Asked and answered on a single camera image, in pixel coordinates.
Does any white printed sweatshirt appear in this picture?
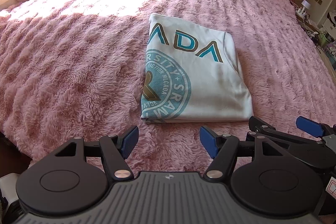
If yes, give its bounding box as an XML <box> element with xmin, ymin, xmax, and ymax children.
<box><xmin>141</xmin><ymin>14</ymin><xmax>253</xmax><ymax>123</ymax></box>

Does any pink fluffy bed blanket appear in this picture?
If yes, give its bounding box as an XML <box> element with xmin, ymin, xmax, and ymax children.
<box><xmin>1</xmin><ymin>0</ymin><xmax>335</xmax><ymax>172</ymax></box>

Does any white wardrobe shelf unit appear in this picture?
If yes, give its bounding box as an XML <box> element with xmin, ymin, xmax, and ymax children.
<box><xmin>322</xmin><ymin>10</ymin><xmax>336</xmax><ymax>40</ymax></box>

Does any white bedside lamp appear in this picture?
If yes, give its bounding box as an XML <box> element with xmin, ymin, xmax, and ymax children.
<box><xmin>298</xmin><ymin>0</ymin><xmax>311</xmax><ymax>17</ymax></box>

